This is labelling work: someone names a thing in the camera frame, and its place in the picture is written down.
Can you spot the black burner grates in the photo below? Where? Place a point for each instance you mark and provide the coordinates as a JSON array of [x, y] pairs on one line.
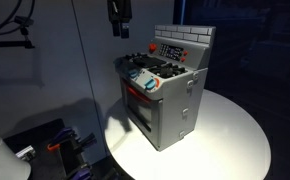
[[165, 70]]

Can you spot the black perforated mounting board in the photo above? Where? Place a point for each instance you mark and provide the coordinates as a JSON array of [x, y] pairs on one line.
[[41, 140]]

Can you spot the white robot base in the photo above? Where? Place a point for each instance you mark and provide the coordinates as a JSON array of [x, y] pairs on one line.
[[1, 156]]

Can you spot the grey toy stove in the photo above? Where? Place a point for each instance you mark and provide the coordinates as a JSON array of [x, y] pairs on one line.
[[178, 110]]

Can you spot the small red stove button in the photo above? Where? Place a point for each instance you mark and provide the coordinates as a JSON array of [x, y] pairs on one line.
[[183, 59], [185, 53]]

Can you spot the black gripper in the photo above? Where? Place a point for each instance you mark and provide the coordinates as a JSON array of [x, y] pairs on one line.
[[119, 11]]

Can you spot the black stove control panel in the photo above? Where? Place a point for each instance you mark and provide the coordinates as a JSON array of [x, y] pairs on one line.
[[171, 52]]

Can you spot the grey oven door with window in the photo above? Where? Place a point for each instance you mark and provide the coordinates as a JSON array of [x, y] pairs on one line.
[[131, 106]]

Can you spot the large red stove knob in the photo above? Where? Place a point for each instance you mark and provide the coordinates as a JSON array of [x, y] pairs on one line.
[[152, 48]]

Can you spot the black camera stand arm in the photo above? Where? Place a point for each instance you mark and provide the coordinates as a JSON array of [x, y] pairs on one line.
[[8, 43]]

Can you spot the blue stove knob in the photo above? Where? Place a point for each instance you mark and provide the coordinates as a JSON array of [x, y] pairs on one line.
[[133, 73], [150, 84]]

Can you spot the aluminium extrusion post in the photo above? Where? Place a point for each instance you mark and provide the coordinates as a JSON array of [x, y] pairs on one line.
[[25, 153]]

